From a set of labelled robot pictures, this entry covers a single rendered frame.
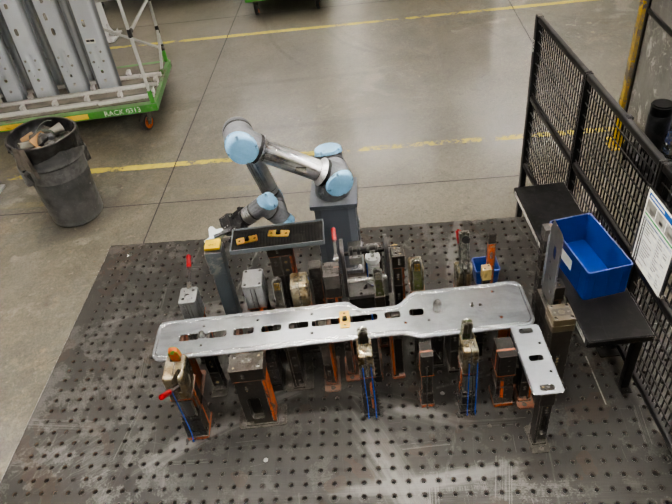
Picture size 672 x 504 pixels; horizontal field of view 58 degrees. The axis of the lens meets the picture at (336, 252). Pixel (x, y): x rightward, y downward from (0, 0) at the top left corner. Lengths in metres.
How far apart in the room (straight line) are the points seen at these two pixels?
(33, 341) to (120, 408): 1.67
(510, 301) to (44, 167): 3.41
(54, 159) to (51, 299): 0.97
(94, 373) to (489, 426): 1.62
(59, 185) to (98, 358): 2.18
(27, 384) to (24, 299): 0.78
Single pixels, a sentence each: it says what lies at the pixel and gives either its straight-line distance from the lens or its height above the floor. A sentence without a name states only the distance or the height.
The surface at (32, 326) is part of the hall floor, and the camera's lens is 4.33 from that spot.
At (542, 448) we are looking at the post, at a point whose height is 0.70.
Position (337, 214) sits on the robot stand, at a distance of 2.66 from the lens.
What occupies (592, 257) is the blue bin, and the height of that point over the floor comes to 1.03.
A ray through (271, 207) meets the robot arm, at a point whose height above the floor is 1.22.
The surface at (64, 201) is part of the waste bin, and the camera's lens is 4.89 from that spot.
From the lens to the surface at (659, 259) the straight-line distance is 2.17.
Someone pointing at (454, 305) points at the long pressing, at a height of 1.00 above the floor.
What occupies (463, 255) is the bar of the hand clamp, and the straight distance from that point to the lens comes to 2.31.
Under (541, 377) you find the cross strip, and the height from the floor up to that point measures 1.00.
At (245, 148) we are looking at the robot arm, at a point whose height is 1.52.
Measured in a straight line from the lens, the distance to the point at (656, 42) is 4.54.
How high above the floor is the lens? 2.64
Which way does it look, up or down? 40 degrees down
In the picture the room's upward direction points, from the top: 8 degrees counter-clockwise
